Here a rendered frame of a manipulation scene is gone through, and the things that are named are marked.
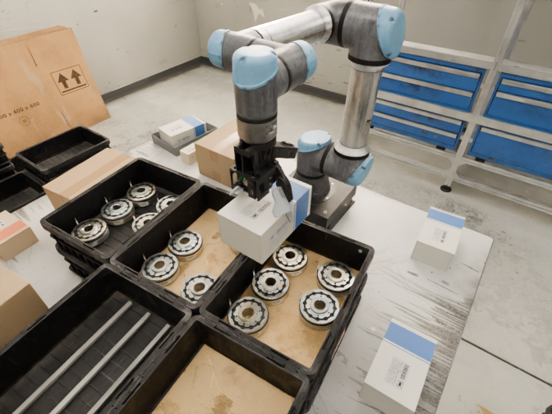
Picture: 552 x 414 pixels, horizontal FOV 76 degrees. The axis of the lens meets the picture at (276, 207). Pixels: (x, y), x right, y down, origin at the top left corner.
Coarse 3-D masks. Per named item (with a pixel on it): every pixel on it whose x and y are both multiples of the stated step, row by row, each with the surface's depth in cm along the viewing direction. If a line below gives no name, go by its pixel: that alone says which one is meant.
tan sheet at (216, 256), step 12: (204, 216) 120; (216, 216) 120; (192, 228) 115; (204, 228) 115; (216, 228) 115; (204, 240) 112; (216, 240) 112; (168, 252) 108; (204, 252) 108; (216, 252) 108; (228, 252) 108; (180, 264) 104; (192, 264) 104; (204, 264) 104; (216, 264) 104; (180, 276) 101; (216, 276) 101; (168, 288) 98; (180, 288) 98
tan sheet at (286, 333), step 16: (272, 256) 106; (320, 256) 106; (304, 272) 102; (304, 288) 98; (288, 304) 94; (224, 320) 90; (272, 320) 90; (288, 320) 90; (272, 336) 87; (288, 336) 87; (304, 336) 87; (320, 336) 87; (288, 352) 84; (304, 352) 84
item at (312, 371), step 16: (304, 224) 103; (352, 240) 98; (368, 256) 93; (352, 288) 86; (208, 304) 83; (336, 320) 79; (240, 336) 77; (272, 352) 74; (320, 352) 74; (304, 368) 71
